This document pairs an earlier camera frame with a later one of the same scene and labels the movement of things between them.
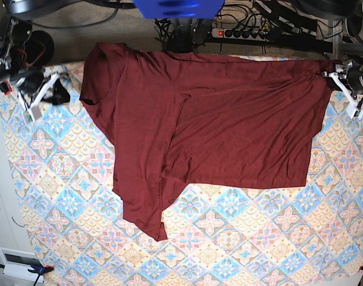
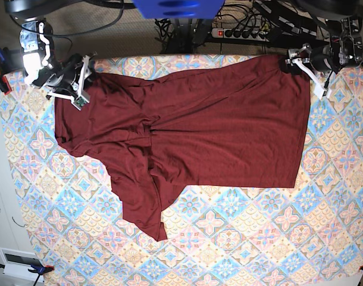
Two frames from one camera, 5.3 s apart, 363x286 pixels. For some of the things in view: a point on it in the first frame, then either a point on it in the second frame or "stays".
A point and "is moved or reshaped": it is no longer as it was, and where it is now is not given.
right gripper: (354, 108) → (300, 56)
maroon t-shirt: (179, 120) is moved or reshaped
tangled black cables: (235, 20) stays
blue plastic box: (179, 9) stays
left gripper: (60, 96) → (83, 98)
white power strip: (238, 33) stays
